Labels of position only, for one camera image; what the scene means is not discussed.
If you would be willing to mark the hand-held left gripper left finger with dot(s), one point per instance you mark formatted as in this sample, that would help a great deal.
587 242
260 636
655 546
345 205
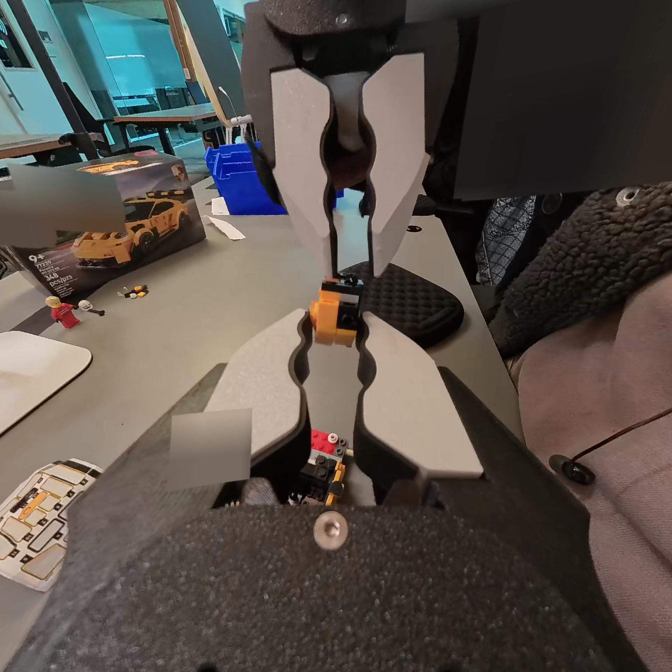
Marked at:
262 378

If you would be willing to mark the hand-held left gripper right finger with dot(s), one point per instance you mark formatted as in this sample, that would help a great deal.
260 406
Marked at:
414 409

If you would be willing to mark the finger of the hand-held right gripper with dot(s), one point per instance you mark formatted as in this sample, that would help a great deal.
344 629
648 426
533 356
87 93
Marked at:
299 147
399 136

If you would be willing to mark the yellow lego car body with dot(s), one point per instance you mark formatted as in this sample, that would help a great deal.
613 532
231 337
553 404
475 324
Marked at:
323 443

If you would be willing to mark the yellow lego bumper section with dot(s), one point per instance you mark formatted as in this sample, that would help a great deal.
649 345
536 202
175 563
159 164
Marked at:
328 315

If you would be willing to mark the pile of tiny lego pieces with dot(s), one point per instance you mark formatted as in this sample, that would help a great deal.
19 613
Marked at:
137 290

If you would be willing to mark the lego set box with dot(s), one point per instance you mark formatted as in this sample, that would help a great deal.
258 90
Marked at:
157 220

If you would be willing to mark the red lego minifigure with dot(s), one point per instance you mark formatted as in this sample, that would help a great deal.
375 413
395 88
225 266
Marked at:
64 312

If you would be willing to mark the lego sticker sheet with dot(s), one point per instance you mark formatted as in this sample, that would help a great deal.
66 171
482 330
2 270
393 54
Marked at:
42 525

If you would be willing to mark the stack of blue bins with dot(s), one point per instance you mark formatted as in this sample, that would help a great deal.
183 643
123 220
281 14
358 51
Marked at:
236 178

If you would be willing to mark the black mesh wrist rest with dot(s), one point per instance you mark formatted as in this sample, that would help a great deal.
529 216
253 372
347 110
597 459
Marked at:
409 304

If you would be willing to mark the white paper strip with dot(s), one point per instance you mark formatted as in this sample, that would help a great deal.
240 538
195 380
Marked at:
225 228

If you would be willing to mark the grey office desk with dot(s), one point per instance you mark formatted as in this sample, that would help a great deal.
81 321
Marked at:
168 113

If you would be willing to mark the dark fleece jacket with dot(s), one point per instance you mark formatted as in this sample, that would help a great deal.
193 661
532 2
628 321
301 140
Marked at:
577 273

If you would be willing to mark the black office chair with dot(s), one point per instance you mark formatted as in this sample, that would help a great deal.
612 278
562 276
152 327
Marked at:
86 120

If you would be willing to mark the white book stand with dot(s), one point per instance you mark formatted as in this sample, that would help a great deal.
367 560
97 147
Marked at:
36 367

